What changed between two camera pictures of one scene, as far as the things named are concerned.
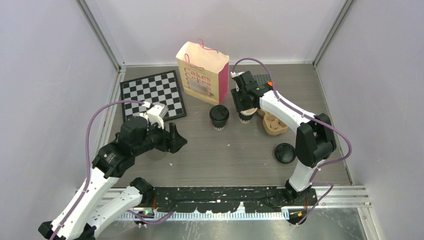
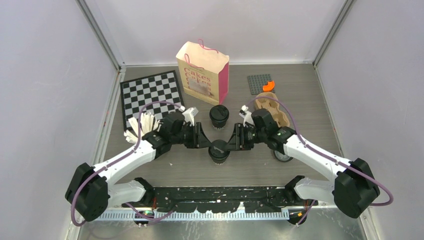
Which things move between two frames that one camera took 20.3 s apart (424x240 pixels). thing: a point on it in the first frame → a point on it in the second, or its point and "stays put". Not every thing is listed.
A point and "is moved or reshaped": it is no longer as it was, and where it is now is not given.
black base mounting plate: (226, 200) stays put
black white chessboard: (163, 88) stays put
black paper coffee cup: (219, 114) stays put
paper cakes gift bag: (205, 72) stays put
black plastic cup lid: (219, 112) stays put
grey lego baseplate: (262, 78) stays put
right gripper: (236, 93) → (238, 141)
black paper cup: (245, 115) → (218, 151)
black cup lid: (285, 153) is moved or reshaped
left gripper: (172, 141) → (198, 140)
